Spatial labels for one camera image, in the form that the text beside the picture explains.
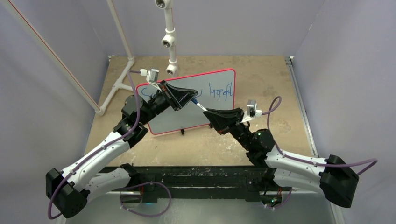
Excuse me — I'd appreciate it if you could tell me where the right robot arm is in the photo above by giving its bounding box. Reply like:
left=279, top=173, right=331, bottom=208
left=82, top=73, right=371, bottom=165
left=203, top=108, right=359, bottom=208

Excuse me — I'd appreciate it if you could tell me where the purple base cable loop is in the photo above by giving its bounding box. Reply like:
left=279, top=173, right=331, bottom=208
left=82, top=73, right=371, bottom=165
left=120, top=182, right=172, bottom=217

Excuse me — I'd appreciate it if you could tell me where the aluminium table frame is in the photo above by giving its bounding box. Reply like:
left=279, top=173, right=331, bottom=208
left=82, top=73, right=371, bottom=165
left=56, top=56, right=347, bottom=224

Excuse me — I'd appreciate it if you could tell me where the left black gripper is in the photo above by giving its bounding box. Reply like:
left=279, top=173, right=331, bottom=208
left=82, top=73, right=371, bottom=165
left=141, top=82, right=200, bottom=126

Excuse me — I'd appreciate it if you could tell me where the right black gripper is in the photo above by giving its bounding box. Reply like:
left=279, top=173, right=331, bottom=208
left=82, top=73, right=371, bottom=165
left=204, top=107, right=253, bottom=151

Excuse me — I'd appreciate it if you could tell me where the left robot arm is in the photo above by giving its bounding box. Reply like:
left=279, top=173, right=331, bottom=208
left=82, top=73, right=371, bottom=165
left=45, top=80, right=198, bottom=220

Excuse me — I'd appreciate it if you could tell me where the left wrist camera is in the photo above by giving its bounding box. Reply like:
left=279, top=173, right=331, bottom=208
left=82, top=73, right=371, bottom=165
left=140, top=69, right=162, bottom=91

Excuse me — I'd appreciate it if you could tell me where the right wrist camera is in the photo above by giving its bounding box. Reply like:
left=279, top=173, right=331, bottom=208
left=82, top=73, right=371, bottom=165
left=241, top=99, right=262, bottom=123

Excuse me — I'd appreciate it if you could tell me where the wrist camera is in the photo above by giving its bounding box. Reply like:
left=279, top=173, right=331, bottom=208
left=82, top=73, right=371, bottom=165
left=241, top=99, right=262, bottom=123
left=140, top=69, right=162, bottom=91

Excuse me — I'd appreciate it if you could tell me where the white marker pen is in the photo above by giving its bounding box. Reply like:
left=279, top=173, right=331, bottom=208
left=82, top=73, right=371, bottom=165
left=196, top=103, right=207, bottom=111

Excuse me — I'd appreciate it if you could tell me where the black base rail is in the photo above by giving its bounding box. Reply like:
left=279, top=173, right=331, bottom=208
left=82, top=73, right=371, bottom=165
left=97, top=163, right=291, bottom=203

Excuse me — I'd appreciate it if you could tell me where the black whiteboard stand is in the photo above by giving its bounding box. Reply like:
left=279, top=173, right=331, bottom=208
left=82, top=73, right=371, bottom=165
left=180, top=123, right=213, bottom=135

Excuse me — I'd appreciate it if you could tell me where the red framed whiteboard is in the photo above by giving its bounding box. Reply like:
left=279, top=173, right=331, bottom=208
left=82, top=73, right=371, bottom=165
left=148, top=69, right=236, bottom=135

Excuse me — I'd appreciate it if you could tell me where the white pvc pipe frame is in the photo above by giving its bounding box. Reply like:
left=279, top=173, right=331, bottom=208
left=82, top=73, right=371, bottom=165
left=0, top=0, right=178, bottom=116

